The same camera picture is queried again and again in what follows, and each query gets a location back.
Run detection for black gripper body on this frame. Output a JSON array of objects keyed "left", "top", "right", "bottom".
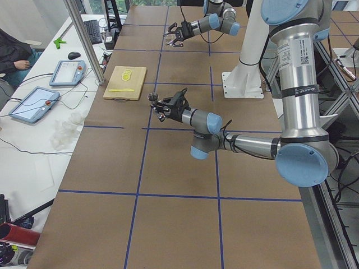
[
  {"left": 180, "top": 21, "right": 194, "bottom": 39},
  {"left": 164, "top": 99, "right": 185, "bottom": 121}
]

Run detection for steel jigger measuring cup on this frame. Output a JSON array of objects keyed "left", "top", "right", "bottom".
[{"left": 148, "top": 92, "right": 165, "bottom": 122}]

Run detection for small glass beaker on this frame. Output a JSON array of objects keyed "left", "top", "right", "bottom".
[{"left": 164, "top": 34, "right": 176, "bottom": 46}]

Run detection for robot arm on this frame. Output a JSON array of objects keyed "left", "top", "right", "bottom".
[
  {"left": 148, "top": 1, "right": 339, "bottom": 187},
  {"left": 163, "top": 1, "right": 240, "bottom": 47}
]

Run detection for wooden cutting board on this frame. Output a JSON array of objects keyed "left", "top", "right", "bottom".
[{"left": 103, "top": 66, "right": 147, "bottom": 101}]

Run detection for lemon slices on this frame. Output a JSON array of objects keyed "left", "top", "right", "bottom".
[{"left": 121, "top": 69, "right": 132, "bottom": 81}]

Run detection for yellow plastic knife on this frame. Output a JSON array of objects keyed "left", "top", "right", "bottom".
[{"left": 108, "top": 88, "right": 135, "bottom": 92}]

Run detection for black desktop box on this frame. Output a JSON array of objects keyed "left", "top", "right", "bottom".
[{"left": 104, "top": 29, "right": 116, "bottom": 50}]

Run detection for black keyboard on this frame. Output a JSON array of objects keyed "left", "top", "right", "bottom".
[{"left": 84, "top": 20, "right": 102, "bottom": 44}]

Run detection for white crumpled cloth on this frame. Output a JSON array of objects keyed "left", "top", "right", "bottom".
[{"left": 50, "top": 110, "right": 89, "bottom": 151}]

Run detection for upper teach pendant tablet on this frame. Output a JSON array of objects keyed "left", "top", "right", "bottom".
[{"left": 49, "top": 60, "right": 86, "bottom": 87}]

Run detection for teach pendant tablet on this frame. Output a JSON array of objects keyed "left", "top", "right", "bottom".
[
  {"left": 49, "top": 60, "right": 86, "bottom": 87},
  {"left": 8, "top": 87, "right": 60, "bottom": 123}
]

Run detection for black computer mouse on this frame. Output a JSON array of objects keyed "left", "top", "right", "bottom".
[{"left": 67, "top": 52, "right": 81, "bottom": 60}]

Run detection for green plastic clamp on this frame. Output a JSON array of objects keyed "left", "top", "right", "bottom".
[{"left": 53, "top": 38, "right": 67, "bottom": 49}]

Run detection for lower teach pendant tablet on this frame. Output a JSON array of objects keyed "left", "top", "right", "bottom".
[{"left": 8, "top": 87, "right": 60, "bottom": 123}]

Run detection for white chair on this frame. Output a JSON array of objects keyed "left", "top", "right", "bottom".
[{"left": 320, "top": 113, "right": 339, "bottom": 129}]

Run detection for seated person in black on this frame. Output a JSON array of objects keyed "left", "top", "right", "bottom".
[{"left": 1, "top": 29, "right": 38, "bottom": 87}]

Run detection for red cylinder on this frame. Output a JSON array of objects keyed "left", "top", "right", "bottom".
[{"left": 1, "top": 223, "right": 40, "bottom": 247}]

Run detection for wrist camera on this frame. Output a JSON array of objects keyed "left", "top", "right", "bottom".
[{"left": 172, "top": 87, "right": 191, "bottom": 111}]

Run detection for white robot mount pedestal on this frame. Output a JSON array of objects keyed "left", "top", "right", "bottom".
[{"left": 222, "top": 0, "right": 269, "bottom": 99}]

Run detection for aluminium frame post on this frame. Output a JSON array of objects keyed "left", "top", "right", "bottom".
[{"left": 64, "top": 0, "right": 104, "bottom": 85}]

